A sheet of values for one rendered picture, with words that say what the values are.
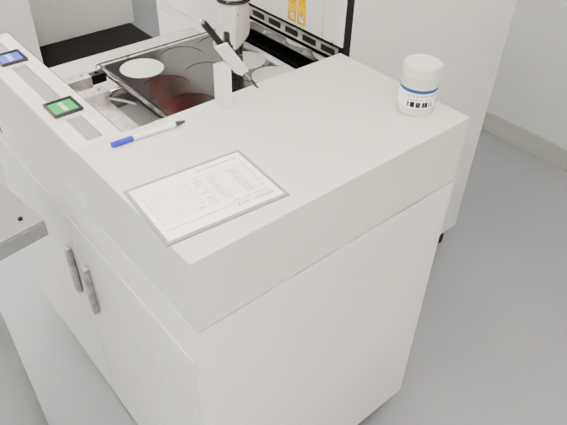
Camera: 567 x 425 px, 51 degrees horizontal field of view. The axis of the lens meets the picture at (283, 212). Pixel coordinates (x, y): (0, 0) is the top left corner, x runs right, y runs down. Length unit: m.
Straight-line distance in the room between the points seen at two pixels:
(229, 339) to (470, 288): 1.36
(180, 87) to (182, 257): 0.61
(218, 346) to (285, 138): 0.37
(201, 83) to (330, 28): 0.31
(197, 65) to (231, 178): 0.55
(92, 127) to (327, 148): 0.43
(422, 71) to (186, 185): 0.47
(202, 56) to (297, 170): 0.60
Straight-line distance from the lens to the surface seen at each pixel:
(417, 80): 1.13
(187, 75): 1.42
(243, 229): 0.87
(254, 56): 1.50
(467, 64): 1.83
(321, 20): 1.40
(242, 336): 1.01
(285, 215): 0.90
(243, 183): 0.95
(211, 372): 1.03
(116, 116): 1.32
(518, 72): 2.93
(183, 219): 0.89
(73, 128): 1.14
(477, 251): 2.37
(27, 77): 1.36
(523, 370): 2.05
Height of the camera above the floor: 1.54
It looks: 40 degrees down
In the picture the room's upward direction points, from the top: 2 degrees clockwise
